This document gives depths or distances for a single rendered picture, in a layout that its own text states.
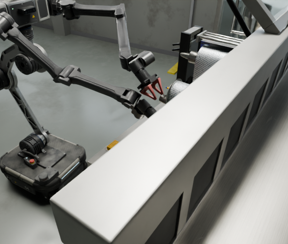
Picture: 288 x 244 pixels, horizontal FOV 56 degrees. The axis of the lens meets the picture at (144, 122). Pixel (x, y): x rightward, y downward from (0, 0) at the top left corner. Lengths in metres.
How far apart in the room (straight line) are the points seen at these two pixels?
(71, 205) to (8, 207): 2.28
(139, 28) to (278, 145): 4.59
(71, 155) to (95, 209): 2.20
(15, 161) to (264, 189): 2.19
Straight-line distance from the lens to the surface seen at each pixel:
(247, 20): 1.74
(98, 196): 0.29
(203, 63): 1.35
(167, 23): 4.91
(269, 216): 0.59
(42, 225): 2.35
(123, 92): 1.31
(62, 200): 0.29
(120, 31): 1.51
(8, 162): 2.57
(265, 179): 0.65
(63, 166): 2.38
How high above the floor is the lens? 1.88
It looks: 36 degrees down
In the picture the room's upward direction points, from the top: 1 degrees clockwise
